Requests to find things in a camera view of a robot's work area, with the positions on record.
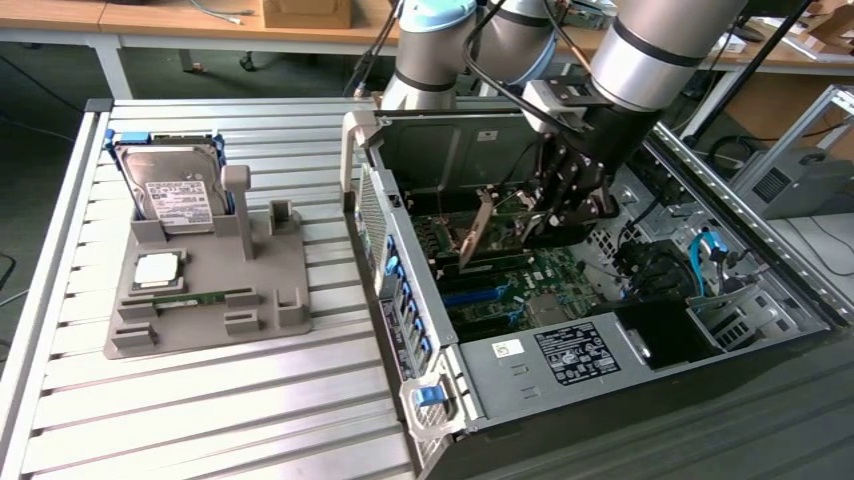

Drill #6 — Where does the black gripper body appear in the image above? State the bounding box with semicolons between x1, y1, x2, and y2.
557;105;661;177

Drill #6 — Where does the green gpu graphics card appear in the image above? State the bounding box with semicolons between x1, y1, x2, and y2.
458;187;560;267

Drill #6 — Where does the metal drive cage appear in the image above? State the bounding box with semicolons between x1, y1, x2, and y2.
600;164;677;251

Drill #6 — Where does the metal socket cover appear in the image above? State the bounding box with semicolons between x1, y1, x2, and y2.
494;191;541;221

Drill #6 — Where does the green motherboard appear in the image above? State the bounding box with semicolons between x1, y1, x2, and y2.
410;192;604;342

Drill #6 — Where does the cpu socket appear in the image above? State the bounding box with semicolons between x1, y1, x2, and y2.
444;213;480;251

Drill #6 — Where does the open black pc case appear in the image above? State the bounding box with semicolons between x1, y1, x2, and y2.
341;102;854;480

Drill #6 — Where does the black installed ram stick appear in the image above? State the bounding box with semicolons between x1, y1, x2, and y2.
436;254;534;280

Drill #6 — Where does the silver chipset heatsink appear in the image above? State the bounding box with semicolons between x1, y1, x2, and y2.
529;294;570;325

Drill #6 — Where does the black tripod pole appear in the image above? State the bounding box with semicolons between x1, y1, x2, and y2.
680;0;820;149

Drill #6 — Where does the silver metal drive unit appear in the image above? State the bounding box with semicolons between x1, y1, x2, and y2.
558;0;614;27

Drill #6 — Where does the blue expansion slot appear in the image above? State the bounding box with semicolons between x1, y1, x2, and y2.
440;285;514;308

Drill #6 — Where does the grey computer tower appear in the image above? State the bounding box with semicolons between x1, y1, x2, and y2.
730;147;854;221

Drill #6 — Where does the black plastic shroud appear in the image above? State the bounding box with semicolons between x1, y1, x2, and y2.
590;298;728;372

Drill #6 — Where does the black monitor stand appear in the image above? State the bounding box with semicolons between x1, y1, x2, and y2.
733;0;770;43

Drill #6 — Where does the grey power supply unit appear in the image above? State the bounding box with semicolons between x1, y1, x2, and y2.
458;313;654;422

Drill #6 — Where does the blue case latch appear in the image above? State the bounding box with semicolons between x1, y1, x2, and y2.
412;383;448;408

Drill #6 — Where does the brown cardboard box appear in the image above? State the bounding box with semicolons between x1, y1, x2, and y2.
262;0;354;30

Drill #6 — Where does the green ram stick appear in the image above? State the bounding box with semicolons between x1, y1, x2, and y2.
151;292;229;307

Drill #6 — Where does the grey plastic parts rack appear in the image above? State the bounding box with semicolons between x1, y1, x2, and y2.
103;163;314;361

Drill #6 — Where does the silver cpu chip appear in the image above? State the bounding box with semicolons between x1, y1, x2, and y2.
131;253;189;292

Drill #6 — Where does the grey camera box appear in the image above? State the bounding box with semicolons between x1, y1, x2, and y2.
522;77;606;133

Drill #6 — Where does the black wire bundle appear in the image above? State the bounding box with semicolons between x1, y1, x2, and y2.
613;224;700;304

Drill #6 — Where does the light blue wire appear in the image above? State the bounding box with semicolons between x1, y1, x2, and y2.
689;228;734;300

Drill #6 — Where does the black camera cable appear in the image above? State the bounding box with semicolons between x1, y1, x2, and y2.
464;0;593;132

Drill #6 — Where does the aluminium profile frame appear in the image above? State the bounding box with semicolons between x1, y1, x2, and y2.
760;83;854;169

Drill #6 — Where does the wooden desk white frame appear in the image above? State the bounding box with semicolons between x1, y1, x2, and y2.
0;0;402;100
552;29;854;149

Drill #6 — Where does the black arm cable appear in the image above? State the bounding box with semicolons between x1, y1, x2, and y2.
342;0;404;97

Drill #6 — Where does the grey network cable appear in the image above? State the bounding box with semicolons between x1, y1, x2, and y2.
186;0;261;26

